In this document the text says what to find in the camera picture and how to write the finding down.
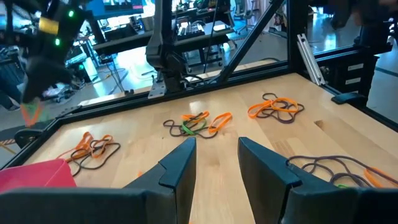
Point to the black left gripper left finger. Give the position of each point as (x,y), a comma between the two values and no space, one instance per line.
(177,186)

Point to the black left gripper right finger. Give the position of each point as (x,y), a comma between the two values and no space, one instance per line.
(264,186)

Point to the orange rubber band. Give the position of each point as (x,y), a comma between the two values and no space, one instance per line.
(250,113)
(84,143)
(196,116)
(107,137)
(370,175)
(25,115)
(229,115)
(297,106)

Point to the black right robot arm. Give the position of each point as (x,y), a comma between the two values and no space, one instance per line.
(164,53)

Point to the red plastic basket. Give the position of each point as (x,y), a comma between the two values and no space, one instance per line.
(37,175)

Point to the computer monitor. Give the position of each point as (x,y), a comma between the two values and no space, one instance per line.
(115,7)

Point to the black office desk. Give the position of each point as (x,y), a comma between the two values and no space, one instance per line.
(140,39)

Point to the silver aluminium extrusion bar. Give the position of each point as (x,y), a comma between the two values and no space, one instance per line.
(309,59)

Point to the black drawer cabinet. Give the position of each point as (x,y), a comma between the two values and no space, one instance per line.
(351,71)

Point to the black keyboard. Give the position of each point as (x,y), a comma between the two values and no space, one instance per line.
(190,31)

